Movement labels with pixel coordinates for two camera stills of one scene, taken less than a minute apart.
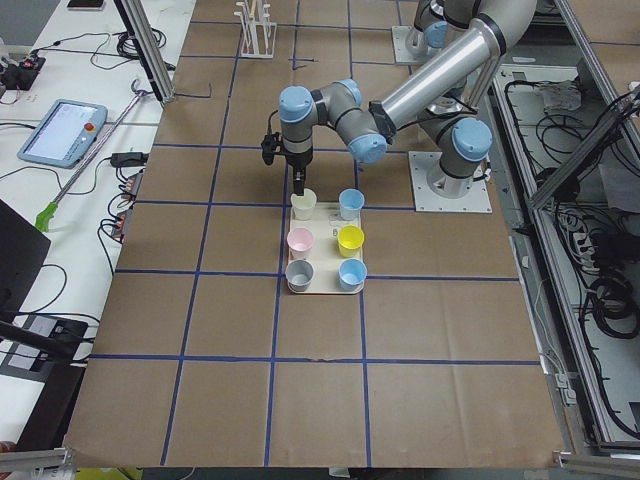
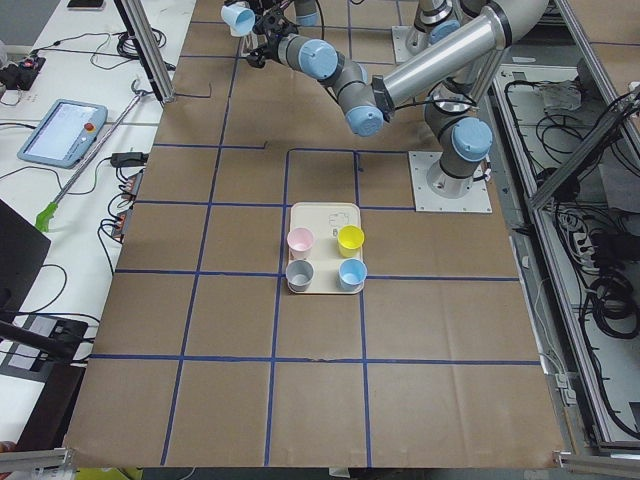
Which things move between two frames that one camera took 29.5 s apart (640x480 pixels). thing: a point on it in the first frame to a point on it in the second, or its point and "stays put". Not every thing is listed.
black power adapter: (127, 159) stays put
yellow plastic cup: (350, 239) stays put
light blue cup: (351, 200) to (240, 17)
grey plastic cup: (299, 274) stays put
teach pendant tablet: (64, 134) stays put
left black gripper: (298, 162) to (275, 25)
